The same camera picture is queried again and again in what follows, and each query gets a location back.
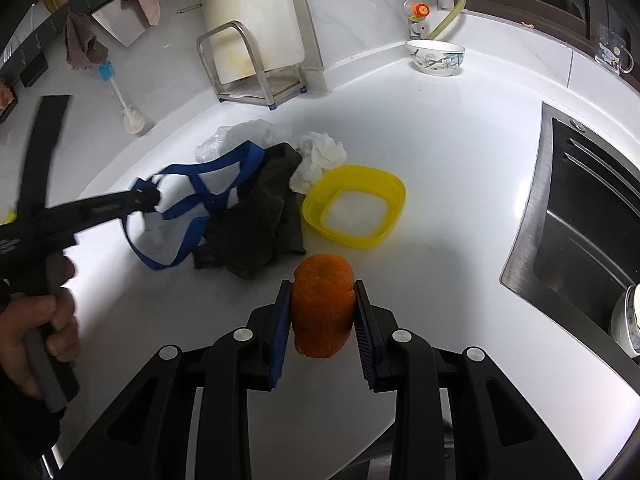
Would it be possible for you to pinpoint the clear bag with blue straps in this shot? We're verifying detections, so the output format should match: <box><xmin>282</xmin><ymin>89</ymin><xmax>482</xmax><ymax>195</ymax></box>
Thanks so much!
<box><xmin>120</xmin><ymin>141</ymin><xmax>265</xmax><ymax>271</ymax></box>

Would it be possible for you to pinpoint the blue handled bottle brush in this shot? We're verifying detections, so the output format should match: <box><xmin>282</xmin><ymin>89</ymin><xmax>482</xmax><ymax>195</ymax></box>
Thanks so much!
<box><xmin>98</xmin><ymin>61</ymin><xmax>146</xmax><ymax>136</ymax></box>

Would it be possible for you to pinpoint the yellow detergent pouch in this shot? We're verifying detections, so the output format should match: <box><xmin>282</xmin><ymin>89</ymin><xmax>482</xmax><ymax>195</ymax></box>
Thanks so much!
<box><xmin>1</xmin><ymin>210</ymin><xmax>16</xmax><ymax>224</ymax></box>

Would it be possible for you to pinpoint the steel cutting board rack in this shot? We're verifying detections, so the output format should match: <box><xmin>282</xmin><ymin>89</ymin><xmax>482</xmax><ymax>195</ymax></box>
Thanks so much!
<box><xmin>196</xmin><ymin>20</ymin><xmax>307</xmax><ymax>110</ymax></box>

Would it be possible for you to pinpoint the crumpled clear plastic bag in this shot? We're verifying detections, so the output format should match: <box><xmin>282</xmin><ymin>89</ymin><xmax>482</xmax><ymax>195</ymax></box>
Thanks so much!
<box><xmin>194</xmin><ymin>119</ymin><xmax>293</xmax><ymax>162</ymax></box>

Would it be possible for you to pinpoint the crumpled white tissue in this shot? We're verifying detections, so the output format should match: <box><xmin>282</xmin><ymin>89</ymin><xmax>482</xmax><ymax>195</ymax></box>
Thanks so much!
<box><xmin>290</xmin><ymin>131</ymin><xmax>347</xmax><ymax>195</ymax></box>

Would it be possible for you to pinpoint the black wall rail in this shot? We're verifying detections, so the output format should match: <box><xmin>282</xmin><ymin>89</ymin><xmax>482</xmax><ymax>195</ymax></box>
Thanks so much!
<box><xmin>1</xmin><ymin>0</ymin><xmax>113</xmax><ymax>89</ymax></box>

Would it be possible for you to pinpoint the black cloth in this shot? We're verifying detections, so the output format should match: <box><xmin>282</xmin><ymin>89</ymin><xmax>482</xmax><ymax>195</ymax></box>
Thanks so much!
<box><xmin>192</xmin><ymin>142</ymin><xmax>306</xmax><ymax>280</ymax></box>

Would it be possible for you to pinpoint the orange mandarin fruit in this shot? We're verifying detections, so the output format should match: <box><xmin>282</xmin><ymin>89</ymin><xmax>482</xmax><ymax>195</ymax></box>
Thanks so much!
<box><xmin>292</xmin><ymin>254</ymin><xmax>356</xmax><ymax>359</ymax></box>

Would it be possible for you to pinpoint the black kitchen sink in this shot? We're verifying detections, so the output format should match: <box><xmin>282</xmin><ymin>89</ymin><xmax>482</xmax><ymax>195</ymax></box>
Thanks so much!
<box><xmin>500</xmin><ymin>104</ymin><xmax>639</xmax><ymax>374</ymax></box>

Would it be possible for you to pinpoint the white floral ceramic bowl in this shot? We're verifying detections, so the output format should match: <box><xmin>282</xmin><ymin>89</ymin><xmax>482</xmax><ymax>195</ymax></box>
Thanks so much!
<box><xmin>405</xmin><ymin>40</ymin><xmax>465</xmax><ymax>77</ymax></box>

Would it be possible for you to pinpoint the beige gas hose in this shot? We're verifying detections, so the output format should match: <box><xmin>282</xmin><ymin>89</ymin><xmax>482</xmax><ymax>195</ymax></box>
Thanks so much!
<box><xmin>426</xmin><ymin>0</ymin><xmax>468</xmax><ymax>42</ymax></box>

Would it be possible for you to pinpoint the white bowl in sink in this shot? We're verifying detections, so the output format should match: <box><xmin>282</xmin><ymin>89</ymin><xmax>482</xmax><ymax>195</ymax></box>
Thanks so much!
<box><xmin>610</xmin><ymin>285</ymin><xmax>639</xmax><ymax>361</ymax></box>

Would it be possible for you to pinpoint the steel cleaver blade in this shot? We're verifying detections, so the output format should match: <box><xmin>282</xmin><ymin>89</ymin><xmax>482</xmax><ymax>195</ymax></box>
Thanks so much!
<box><xmin>92</xmin><ymin>0</ymin><xmax>150</xmax><ymax>48</ymax></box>

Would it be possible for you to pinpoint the white cutting board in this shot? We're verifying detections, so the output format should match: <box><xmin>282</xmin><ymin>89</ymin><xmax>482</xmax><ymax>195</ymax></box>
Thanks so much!
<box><xmin>202</xmin><ymin>0</ymin><xmax>305</xmax><ymax>70</ymax></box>

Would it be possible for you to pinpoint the yellow plastic container lid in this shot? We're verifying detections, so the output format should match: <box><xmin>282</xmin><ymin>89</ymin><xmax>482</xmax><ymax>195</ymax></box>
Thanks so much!
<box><xmin>302</xmin><ymin>165</ymin><xmax>407</xmax><ymax>250</ymax></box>

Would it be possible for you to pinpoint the person's left hand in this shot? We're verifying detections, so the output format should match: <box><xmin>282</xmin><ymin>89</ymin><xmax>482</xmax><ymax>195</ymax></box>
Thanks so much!
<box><xmin>1</xmin><ymin>254</ymin><xmax>80</xmax><ymax>411</ymax></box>

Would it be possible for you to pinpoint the mauve hanging cloth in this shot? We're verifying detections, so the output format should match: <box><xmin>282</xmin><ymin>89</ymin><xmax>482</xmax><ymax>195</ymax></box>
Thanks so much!
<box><xmin>64</xmin><ymin>13</ymin><xmax>108</xmax><ymax>70</ymax></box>

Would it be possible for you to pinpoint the clear glass cartoon mug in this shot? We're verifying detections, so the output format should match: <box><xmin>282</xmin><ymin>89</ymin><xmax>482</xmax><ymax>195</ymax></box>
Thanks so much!
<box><xmin>594</xmin><ymin>23</ymin><xmax>634</xmax><ymax>76</ymax></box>

